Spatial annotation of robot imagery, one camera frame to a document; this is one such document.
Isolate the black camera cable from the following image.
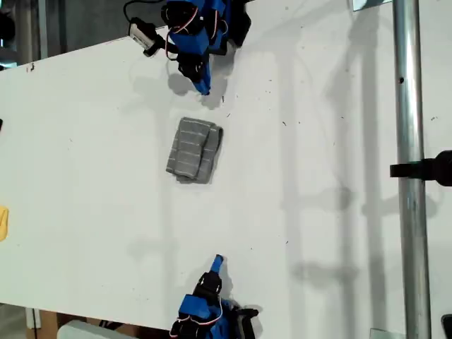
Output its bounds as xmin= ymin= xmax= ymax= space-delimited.
xmin=123 ymin=0 xmax=167 ymax=24

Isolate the short black camera stalk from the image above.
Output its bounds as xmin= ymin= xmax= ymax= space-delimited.
xmin=143 ymin=33 xmax=169 ymax=58

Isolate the grey metal frame bar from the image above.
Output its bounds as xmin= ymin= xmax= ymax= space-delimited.
xmin=37 ymin=0 xmax=49 ymax=59

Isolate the black post clamp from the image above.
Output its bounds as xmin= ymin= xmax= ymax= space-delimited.
xmin=389 ymin=150 xmax=452 ymax=188

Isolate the grey white-striped towel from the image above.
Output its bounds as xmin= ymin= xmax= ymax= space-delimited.
xmin=165 ymin=117 xmax=225 ymax=185

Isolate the yellow object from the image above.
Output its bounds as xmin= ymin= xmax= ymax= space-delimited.
xmin=0 ymin=206 xmax=10 ymax=243

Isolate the steel post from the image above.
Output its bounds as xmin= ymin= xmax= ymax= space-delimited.
xmin=391 ymin=0 xmax=433 ymax=339

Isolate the white table leg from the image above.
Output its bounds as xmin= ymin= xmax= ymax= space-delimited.
xmin=25 ymin=307 xmax=42 ymax=330

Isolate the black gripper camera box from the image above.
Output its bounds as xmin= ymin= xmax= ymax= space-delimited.
xmin=238 ymin=307 xmax=261 ymax=339
xmin=127 ymin=17 xmax=156 ymax=49

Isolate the wooden table leg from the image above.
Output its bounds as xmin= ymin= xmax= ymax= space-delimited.
xmin=37 ymin=311 xmax=59 ymax=339

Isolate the dark round object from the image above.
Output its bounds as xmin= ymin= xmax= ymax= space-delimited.
xmin=0 ymin=12 xmax=16 ymax=44

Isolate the white box under table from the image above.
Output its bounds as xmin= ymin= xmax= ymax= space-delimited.
xmin=56 ymin=319 xmax=141 ymax=339

